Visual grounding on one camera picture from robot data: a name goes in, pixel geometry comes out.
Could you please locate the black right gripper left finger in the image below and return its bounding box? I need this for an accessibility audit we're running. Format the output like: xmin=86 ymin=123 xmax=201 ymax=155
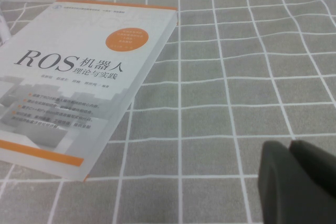
xmin=257 ymin=140 xmax=336 ymax=224

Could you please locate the grey checked tablecloth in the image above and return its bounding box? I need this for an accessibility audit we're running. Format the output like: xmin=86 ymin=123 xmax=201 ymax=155
xmin=0 ymin=0 xmax=336 ymax=224

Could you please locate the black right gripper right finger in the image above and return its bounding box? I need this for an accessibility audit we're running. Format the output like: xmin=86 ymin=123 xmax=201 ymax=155
xmin=288 ymin=139 xmax=336 ymax=200

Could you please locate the white orange ROS book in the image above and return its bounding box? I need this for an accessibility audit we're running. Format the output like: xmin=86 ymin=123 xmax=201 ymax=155
xmin=0 ymin=0 xmax=179 ymax=183

